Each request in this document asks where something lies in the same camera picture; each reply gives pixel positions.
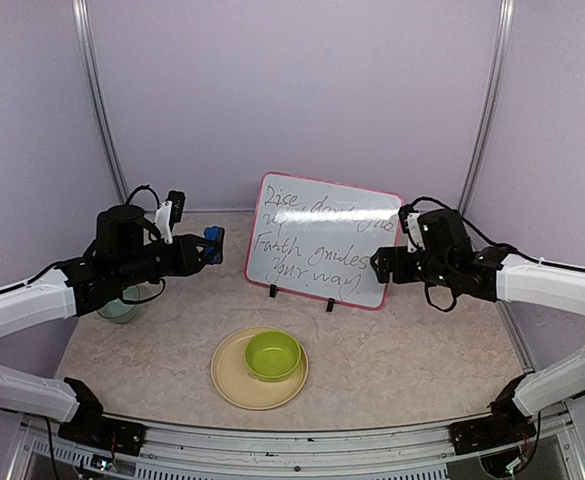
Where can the right aluminium corner post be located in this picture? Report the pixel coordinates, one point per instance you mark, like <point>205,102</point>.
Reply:
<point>490,102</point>

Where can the wire whiteboard stand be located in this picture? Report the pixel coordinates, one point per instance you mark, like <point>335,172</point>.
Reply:
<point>330,302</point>

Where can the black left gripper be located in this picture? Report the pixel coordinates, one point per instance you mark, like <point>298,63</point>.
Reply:
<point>182,257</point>

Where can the blue whiteboard eraser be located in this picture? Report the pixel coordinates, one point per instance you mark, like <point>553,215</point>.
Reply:
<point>213,253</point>

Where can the pink framed whiteboard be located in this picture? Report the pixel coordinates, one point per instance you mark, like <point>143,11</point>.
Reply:
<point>316,238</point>

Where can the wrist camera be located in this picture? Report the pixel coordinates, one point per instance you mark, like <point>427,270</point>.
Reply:
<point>408,217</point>
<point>169,213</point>

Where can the clear glass bowl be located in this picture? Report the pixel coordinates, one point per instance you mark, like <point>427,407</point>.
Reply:
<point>121,310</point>

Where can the beige round plate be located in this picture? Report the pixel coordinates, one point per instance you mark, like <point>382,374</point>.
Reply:
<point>240,387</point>

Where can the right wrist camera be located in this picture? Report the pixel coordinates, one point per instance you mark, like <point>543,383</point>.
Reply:
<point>408,217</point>

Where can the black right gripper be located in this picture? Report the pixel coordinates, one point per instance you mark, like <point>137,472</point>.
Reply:
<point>382,271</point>

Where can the aluminium front rail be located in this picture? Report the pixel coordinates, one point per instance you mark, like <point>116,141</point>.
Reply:
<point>428,451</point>

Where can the aluminium corner post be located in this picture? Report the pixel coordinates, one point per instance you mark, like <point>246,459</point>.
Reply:
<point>82,21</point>
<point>490,102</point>

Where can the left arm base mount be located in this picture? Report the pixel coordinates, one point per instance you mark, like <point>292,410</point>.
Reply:
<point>105,433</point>

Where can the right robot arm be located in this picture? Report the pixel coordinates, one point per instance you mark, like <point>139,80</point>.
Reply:
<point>538,291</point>

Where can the green plastic bowl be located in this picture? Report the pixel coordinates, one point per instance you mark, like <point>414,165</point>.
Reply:
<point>272,355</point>

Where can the left aluminium corner post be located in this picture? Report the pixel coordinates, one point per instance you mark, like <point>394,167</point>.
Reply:
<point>82,21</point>

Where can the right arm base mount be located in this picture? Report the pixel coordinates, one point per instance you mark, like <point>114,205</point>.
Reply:
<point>488,432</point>

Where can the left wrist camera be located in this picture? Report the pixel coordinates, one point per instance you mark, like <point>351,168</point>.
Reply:
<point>169,213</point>

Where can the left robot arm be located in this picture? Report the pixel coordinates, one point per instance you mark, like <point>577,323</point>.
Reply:
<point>64,290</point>

